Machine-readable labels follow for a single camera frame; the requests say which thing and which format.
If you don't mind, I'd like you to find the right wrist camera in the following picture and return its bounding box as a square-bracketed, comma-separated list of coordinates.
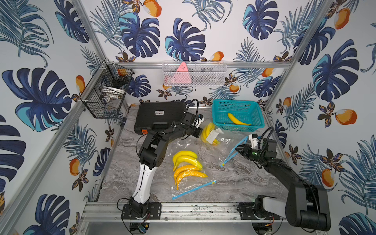
[248, 134, 259, 148]

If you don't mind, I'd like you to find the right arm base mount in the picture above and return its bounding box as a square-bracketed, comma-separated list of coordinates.
[237, 195, 281, 220]

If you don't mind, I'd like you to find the black plastic tool case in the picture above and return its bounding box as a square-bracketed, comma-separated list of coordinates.
[134, 101, 186, 135]

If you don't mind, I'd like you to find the black wire basket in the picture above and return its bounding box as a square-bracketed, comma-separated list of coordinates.
[79, 61, 135, 119]

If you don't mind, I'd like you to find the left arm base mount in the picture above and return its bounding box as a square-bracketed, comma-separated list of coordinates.
[121, 201, 162, 220]

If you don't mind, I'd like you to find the yellow banana bunch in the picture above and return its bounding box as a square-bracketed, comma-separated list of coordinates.
[200, 122, 220, 146]
[173, 150, 208, 190]

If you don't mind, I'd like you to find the white wire wall basket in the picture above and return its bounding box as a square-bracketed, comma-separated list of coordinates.
[162, 61, 227, 87]

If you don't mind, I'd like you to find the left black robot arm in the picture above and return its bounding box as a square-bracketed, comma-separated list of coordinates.
[129, 99, 203, 207]

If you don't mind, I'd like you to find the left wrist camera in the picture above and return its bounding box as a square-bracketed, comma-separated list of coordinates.
[196, 114, 205, 128]

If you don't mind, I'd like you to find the clear zip-top bag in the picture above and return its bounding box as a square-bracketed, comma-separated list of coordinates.
[203, 126, 248, 167]
[151, 137, 217, 201]

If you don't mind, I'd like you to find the pink triangular item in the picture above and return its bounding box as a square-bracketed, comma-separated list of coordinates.
[172, 62, 192, 85]

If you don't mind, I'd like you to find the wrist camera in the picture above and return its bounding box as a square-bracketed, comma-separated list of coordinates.
[248, 134, 259, 148]
[196, 114, 205, 128]

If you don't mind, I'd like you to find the aluminium front rail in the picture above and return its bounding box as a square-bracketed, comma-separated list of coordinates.
[81, 202, 287, 223]

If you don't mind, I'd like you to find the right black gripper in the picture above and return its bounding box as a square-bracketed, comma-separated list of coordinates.
[233, 144, 265, 162]

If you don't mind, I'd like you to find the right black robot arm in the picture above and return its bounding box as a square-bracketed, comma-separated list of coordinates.
[234, 127, 331, 233]

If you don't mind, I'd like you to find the teal plastic basket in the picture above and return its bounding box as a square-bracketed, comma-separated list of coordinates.
[212, 99, 265, 132]

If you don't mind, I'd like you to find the single yellow banana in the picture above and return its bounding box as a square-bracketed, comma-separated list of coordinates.
[227, 113, 251, 126]

